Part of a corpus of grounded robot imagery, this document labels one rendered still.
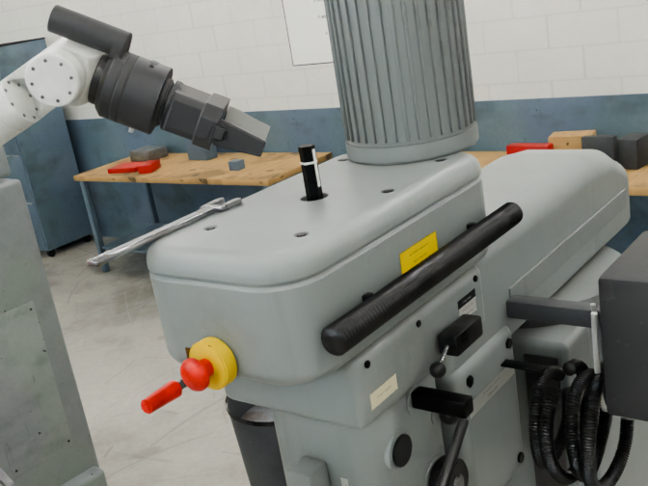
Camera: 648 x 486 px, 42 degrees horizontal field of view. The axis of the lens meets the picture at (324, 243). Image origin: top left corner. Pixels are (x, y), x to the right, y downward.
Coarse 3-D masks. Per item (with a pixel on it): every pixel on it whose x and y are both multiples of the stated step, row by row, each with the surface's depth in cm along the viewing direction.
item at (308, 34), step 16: (288, 0) 625; (304, 0) 616; (320, 0) 608; (288, 16) 630; (304, 16) 621; (320, 16) 613; (288, 32) 634; (304, 32) 626; (320, 32) 617; (304, 48) 631; (320, 48) 622; (304, 64) 636; (320, 64) 627
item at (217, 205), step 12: (204, 204) 113; (216, 204) 112; (228, 204) 112; (192, 216) 109; (204, 216) 110; (168, 228) 105; (180, 228) 106; (132, 240) 102; (144, 240) 102; (108, 252) 99; (120, 252) 99; (96, 264) 96
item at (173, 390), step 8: (168, 384) 106; (176, 384) 106; (184, 384) 108; (152, 392) 105; (160, 392) 105; (168, 392) 105; (176, 392) 106; (144, 400) 103; (152, 400) 103; (160, 400) 104; (168, 400) 105; (144, 408) 103; (152, 408) 103
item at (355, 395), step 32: (448, 288) 117; (480, 288) 124; (416, 320) 110; (448, 320) 117; (384, 352) 105; (416, 352) 111; (256, 384) 111; (320, 384) 104; (352, 384) 101; (384, 384) 105; (320, 416) 106; (352, 416) 102
